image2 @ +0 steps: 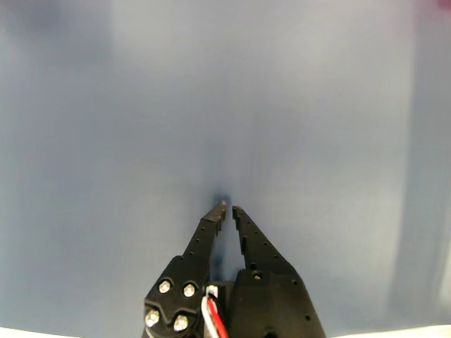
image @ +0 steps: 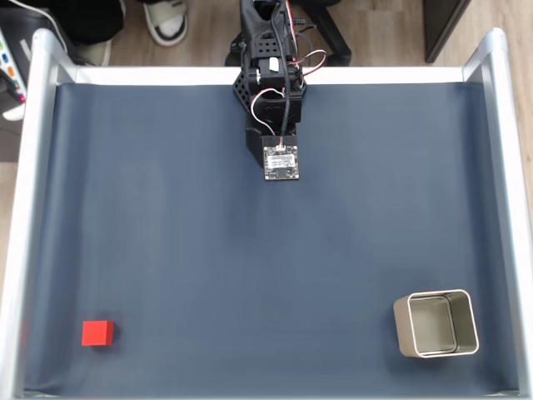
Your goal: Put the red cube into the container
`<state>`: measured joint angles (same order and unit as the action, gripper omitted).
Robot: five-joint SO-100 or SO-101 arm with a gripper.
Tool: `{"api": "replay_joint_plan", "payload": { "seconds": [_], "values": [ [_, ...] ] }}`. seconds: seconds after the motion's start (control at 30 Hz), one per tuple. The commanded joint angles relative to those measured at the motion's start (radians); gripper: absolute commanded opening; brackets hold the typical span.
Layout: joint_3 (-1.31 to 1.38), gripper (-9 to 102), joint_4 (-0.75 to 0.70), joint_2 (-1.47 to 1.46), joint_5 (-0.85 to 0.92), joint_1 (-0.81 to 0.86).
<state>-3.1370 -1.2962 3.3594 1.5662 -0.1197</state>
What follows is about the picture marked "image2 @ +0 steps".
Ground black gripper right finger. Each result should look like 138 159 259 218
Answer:
228 205 327 338

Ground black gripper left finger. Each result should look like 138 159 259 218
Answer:
142 199 228 338

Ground dark blue mat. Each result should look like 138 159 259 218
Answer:
0 0 451 335

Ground white red black servo cable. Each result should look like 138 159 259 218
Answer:
200 284 230 338

